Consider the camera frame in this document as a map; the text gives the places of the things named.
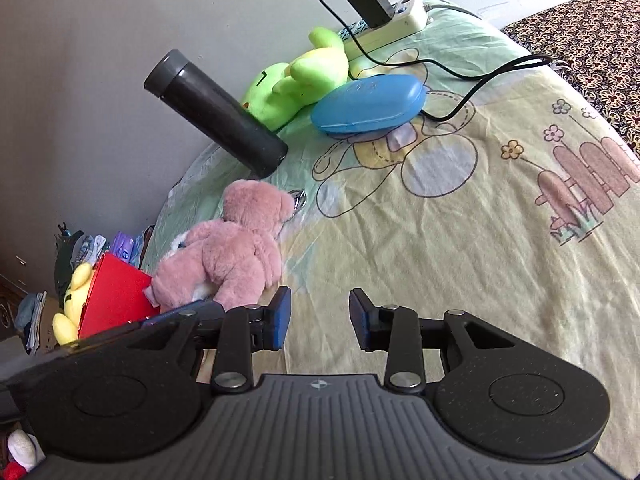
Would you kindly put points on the cartoon printed bedsheet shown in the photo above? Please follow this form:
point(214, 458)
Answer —
point(450, 260)

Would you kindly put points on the red cardboard box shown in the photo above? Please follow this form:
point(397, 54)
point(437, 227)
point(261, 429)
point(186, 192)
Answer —
point(115, 295)

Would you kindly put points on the white power strip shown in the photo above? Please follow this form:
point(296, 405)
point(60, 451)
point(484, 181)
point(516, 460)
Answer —
point(400, 25)

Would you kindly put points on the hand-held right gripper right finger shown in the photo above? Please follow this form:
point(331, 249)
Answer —
point(357, 317)

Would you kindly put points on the blue glasses case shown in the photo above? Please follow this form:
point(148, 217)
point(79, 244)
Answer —
point(370, 102)

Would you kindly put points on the brown cardboard box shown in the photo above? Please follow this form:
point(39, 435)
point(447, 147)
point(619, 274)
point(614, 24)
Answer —
point(47, 312)

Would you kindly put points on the purple plastic packet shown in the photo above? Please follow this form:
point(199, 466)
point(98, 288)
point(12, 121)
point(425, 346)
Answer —
point(122, 247)

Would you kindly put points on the pile of clothes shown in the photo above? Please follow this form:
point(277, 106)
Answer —
point(87, 250)

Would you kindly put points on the black charger plug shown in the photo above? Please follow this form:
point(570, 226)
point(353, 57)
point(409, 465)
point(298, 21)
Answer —
point(370, 2)

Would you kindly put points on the yellow tiger plush toy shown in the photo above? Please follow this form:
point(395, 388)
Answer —
point(75, 295)

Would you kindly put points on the metal keyring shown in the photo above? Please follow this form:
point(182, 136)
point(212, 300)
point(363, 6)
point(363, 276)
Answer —
point(299, 200)

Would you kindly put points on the pink plush bear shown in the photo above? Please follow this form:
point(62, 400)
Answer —
point(235, 255)

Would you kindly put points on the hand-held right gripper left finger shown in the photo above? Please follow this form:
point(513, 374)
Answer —
point(280, 317)

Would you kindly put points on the green frog plush toy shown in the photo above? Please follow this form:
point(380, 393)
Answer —
point(295, 85)

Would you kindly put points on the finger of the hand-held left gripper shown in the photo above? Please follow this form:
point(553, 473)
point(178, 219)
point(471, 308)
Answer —
point(170, 314)

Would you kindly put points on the brown patterned blanket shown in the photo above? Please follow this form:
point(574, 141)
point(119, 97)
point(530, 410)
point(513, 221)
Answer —
point(590, 45)

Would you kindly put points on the black thermos bottle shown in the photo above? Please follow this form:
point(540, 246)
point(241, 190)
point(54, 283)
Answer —
point(215, 110)

